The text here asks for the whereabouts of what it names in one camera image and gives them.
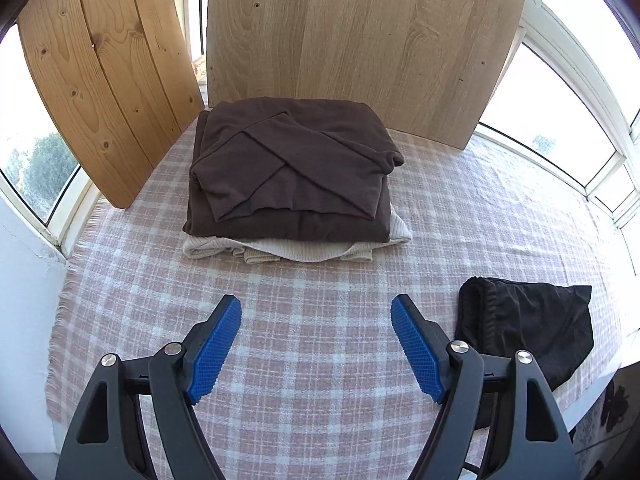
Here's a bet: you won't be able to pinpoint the black pants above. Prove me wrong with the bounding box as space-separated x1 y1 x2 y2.
453 276 595 430

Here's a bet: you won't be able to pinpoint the pink plaid table cloth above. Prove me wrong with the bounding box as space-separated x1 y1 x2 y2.
46 131 634 479

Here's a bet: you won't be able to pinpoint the folded cream knit garment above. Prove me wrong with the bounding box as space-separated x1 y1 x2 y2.
182 207 413 264

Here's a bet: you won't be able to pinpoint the folded dark brown garment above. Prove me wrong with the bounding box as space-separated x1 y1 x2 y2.
183 98 404 243

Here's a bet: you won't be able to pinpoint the knotty pine plank board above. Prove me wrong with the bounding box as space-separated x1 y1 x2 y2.
17 0 203 208

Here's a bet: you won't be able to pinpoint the large light wooden board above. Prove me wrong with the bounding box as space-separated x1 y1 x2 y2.
206 0 525 150

